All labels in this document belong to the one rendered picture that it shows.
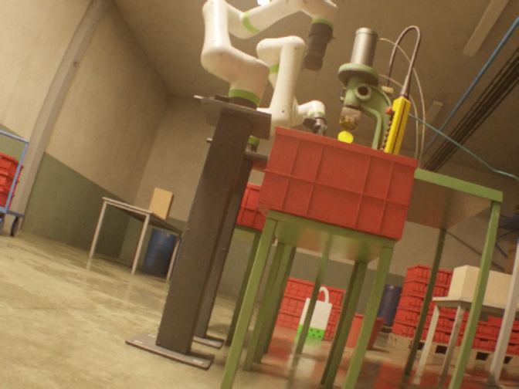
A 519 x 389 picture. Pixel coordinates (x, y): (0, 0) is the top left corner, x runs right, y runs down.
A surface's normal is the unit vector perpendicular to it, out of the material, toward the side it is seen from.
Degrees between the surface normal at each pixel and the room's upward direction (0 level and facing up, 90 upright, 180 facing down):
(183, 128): 90
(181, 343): 90
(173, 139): 90
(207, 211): 90
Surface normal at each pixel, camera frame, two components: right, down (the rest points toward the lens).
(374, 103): -0.06, -0.22
